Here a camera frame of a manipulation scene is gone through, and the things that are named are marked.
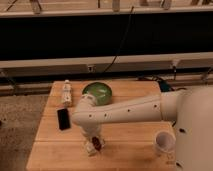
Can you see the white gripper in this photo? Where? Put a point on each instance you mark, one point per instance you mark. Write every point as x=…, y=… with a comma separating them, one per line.
x=90, y=131

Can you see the red pepper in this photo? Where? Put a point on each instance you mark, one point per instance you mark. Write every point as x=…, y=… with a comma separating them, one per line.
x=96, y=143

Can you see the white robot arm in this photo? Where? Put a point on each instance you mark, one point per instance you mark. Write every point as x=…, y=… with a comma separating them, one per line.
x=191, y=111

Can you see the black phone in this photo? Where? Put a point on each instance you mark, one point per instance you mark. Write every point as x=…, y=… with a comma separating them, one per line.
x=63, y=119

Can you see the green bowl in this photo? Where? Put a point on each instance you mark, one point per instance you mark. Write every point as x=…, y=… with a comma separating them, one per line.
x=101, y=91

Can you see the white plastic bottle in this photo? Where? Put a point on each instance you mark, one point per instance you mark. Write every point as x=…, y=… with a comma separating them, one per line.
x=66, y=94

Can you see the white cup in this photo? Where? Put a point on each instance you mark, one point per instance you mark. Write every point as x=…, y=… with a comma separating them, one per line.
x=164, y=143

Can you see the teal object behind table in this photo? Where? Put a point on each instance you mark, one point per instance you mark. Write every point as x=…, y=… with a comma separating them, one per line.
x=164, y=86

